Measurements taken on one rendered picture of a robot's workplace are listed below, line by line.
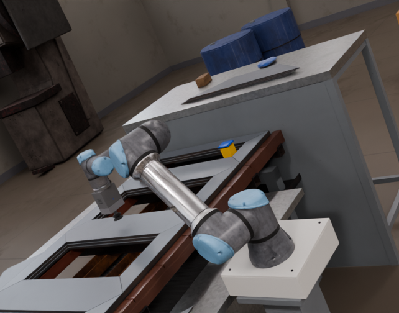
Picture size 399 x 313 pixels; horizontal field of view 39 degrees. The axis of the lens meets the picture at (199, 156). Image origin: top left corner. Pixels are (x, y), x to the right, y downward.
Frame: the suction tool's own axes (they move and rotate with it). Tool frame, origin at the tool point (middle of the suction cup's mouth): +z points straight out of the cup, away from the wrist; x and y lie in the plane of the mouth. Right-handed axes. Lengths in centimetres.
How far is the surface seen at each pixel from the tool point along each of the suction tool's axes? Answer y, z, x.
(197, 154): -68, 5, -11
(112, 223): -1.6, 3.7, -8.4
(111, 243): 9.6, 5.8, 1.6
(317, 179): -87, 36, 40
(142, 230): 3.4, 3.7, 16.6
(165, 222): -1.7, 3.7, 25.2
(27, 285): 41.3, 3.7, -15.9
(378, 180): -143, 70, 40
